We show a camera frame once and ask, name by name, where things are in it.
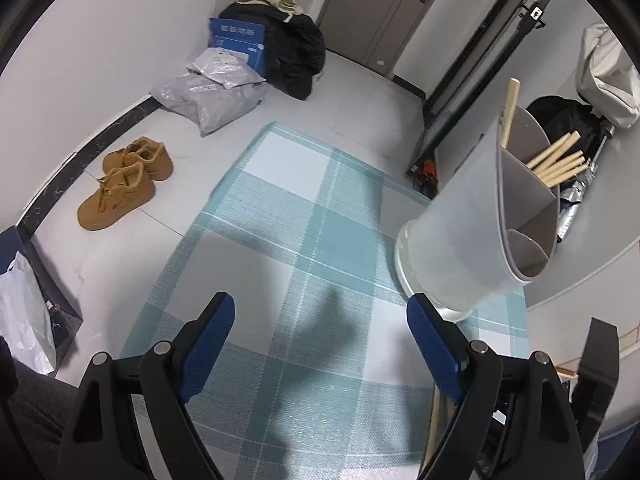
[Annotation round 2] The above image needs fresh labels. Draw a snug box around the blue cardboard box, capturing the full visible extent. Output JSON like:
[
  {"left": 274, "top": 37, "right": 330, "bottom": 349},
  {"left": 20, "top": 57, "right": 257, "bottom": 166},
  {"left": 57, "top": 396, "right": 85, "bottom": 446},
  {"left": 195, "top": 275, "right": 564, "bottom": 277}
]
[{"left": 208, "top": 17, "right": 268, "bottom": 75}]

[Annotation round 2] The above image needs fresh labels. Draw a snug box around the orange black object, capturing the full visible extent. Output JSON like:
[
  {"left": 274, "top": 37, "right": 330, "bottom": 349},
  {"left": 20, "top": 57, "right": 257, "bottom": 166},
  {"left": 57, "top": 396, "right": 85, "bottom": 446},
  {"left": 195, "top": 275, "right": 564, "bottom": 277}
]
[{"left": 406, "top": 157, "right": 441, "bottom": 196}]

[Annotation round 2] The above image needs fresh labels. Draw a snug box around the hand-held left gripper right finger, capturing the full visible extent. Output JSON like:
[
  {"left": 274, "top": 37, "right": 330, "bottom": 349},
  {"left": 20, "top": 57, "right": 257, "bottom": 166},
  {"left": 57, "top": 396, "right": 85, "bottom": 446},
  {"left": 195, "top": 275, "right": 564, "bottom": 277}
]
[{"left": 406, "top": 293, "right": 583, "bottom": 480}]

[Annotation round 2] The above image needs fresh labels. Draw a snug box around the small grey parcel bag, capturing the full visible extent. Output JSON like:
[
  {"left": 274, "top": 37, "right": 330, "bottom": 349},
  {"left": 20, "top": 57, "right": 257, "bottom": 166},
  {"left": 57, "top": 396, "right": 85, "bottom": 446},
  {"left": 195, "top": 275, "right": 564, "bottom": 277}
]
[{"left": 187, "top": 47, "right": 266, "bottom": 90}]

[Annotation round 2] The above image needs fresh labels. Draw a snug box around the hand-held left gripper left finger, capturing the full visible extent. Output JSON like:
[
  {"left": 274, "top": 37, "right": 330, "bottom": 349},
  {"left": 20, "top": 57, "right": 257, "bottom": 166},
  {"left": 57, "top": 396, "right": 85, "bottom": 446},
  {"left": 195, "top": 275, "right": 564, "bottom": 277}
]
[{"left": 55, "top": 291, "right": 236, "bottom": 480}]

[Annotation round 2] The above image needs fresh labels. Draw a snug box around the tan suede shoe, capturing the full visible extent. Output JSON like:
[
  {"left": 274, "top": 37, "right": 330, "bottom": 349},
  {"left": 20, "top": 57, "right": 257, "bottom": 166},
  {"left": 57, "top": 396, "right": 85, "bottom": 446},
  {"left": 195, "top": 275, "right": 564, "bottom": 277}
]
[
  {"left": 102, "top": 136, "right": 174, "bottom": 181},
  {"left": 76, "top": 162, "right": 156, "bottom": 232}
]

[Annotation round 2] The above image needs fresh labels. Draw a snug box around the white plastic bag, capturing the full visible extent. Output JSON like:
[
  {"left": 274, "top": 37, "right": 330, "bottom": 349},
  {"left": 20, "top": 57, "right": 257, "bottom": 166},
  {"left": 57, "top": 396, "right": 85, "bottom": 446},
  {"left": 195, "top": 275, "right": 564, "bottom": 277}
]
[{"left": 0, "top": 251, "right": 57, "bottom": 376}]

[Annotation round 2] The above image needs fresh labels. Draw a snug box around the large grey parcel bag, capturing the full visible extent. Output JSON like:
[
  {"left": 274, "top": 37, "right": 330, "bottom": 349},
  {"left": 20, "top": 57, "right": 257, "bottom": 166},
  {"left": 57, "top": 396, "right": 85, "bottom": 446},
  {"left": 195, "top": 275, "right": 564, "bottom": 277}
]
[{"left": 149, "top": 72, "right": 268, "bottom": 135}]

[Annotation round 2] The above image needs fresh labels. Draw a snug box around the silver folding umbrella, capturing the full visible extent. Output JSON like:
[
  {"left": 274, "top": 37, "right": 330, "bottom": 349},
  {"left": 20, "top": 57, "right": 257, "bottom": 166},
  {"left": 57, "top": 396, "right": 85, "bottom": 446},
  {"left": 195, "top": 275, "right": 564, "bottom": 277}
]
[{"left": 555, "top": 125, "right": 616, "bottom": 246}]

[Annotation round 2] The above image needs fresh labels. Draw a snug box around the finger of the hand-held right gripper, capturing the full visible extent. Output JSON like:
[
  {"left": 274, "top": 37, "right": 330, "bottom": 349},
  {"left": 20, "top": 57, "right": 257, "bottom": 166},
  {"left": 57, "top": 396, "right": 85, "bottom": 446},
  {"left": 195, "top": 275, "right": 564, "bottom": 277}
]
[{"left": 574, "top": 317, "right": 621, "bottom": 442}]

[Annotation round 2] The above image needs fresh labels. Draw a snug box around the black framed door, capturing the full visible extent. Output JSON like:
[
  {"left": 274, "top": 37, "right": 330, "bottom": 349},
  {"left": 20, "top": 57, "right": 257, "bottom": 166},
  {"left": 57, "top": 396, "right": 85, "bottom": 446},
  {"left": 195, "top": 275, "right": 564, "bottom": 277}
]
[{"left": 405, "top": 0, "right": 561, "bottom": 176}]

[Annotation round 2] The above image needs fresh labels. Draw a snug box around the black jacket pile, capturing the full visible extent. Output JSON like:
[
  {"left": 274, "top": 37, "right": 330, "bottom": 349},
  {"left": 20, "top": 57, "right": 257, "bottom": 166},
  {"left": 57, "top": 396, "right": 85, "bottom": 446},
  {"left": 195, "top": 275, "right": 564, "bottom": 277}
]
[{"left": 218, "top": 1, "right": 327, "bottom": 101}]

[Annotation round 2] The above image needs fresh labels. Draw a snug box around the white hanging shoulder bag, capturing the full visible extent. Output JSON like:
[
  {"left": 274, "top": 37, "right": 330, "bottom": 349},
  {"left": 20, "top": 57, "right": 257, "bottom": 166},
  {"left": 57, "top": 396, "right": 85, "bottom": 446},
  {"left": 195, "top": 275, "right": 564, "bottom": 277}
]
[{"left": 572, "top": 22, "right": 640, "bottom": 131}]

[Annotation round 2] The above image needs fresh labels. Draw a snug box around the beige cloth bag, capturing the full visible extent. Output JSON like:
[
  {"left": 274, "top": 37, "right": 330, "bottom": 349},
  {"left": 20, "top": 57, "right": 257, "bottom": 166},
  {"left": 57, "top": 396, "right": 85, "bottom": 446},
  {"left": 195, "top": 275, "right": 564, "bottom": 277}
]
[{"left": 235, "top": 0, "right": 306, "bottom": 23}]

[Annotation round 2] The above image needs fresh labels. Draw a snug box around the grey door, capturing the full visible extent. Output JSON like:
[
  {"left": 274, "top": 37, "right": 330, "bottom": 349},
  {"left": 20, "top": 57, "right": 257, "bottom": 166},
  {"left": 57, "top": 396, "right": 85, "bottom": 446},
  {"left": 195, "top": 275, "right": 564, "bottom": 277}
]
[{"left": 317, "top": 0, "right": 456, "bottom": 81}]

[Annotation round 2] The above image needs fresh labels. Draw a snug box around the teal plaid tablecloth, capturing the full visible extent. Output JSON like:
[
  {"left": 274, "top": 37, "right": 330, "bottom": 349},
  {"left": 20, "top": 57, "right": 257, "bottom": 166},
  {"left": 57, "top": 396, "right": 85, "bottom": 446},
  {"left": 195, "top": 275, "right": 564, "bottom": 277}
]
[{"left": 117, "top": 121, "right": 531, "bottom": 480}]

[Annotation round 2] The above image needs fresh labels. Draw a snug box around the white grey utensil holder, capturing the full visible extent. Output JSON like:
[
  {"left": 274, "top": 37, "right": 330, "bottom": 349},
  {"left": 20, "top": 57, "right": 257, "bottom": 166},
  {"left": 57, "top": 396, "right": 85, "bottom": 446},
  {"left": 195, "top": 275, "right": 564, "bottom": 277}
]
[{"left": 394, "top": 105, "right": 561, "bottom": 323}]

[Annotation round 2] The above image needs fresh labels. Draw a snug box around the black hanging coat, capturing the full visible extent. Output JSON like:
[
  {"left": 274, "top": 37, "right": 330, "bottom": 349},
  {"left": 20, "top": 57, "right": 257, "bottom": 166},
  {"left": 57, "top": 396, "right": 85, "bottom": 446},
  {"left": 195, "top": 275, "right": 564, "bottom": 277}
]
[{"left": 526, "top": 95, "right": 606, "bottom": 161}]

